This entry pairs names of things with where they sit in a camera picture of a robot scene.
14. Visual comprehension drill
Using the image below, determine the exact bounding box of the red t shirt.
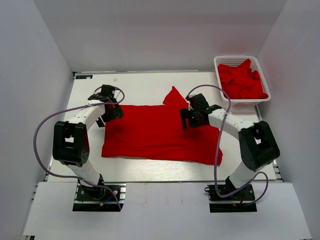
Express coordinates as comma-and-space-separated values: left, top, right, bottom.
101, 87, 223, 165

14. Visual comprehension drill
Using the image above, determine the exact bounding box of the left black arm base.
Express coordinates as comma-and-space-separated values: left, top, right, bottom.
72, 183, 126, 213

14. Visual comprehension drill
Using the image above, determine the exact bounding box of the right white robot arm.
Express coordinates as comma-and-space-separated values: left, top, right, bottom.
180, 93, 280, 200

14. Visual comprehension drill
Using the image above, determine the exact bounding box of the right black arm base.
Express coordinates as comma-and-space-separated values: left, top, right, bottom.
204, 184, 257, 213

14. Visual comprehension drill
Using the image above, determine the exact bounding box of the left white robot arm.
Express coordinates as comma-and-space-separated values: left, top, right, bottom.
52, 84, 124, 200

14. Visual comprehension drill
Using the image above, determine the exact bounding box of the red shirts pile in basket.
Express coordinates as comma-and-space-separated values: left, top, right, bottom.
217, 58, 269, 100

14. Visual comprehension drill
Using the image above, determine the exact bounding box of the blue table label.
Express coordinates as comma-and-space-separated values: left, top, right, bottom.
75, 75, 93, 80

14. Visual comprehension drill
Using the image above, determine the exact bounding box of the white plastic basket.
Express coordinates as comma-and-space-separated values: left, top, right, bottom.
213, 55, 271, 107

